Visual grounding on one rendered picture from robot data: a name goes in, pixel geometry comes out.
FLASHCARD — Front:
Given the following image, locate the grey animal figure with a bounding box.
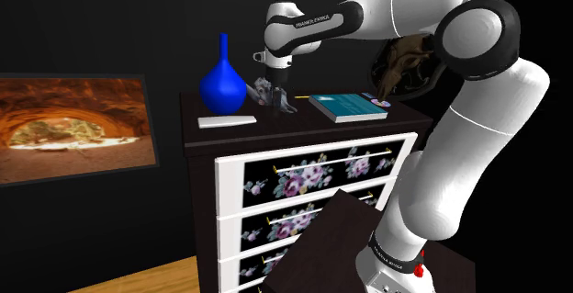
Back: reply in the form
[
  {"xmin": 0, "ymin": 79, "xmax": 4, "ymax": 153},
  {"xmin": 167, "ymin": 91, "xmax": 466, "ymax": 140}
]
[{"xmin": 252, "ymin": 76, "xmax": 298, "ymax": 115}]

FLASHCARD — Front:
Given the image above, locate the dark floral chest of drawers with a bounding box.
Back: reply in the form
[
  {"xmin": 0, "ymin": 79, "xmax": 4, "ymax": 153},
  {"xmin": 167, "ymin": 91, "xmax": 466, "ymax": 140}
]
[{"xmin": 179, "ymin": 89, "xmax": 435, "ymax": 293}]

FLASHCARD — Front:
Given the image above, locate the blue long-necked vase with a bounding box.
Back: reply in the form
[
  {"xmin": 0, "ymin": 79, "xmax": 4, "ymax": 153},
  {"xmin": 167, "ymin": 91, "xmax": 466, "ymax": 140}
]
[{"xmin": 198, "ymin": 32, "xmax": 248, "ymax": 117}]

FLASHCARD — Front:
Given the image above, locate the white flat remote control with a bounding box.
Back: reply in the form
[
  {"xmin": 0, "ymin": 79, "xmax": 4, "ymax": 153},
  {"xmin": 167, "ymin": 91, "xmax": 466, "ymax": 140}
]
[{"xmin": 197, "ymin": 115, "xmax": 258, "ymax": 130}]

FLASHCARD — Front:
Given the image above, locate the teal book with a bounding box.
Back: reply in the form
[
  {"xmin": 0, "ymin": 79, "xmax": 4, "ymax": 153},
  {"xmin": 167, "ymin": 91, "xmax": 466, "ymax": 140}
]
[{"xmin": 308, "ymin": 93, "xmax": 389, "ymax": 124}]

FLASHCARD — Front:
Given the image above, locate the brown figure in dark shell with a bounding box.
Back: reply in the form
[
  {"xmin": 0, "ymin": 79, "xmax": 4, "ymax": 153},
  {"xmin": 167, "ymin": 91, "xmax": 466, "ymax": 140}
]
[{"xmin": 368, "ymin": 33, "xmax": 449, "ymax": 102}]

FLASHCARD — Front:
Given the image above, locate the orange cave wall picture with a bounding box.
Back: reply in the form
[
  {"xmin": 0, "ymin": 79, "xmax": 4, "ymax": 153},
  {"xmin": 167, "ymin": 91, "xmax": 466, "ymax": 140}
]
[{"xmin": 0, "ymin": 73, "xmax": 161, "ymax": 188}]

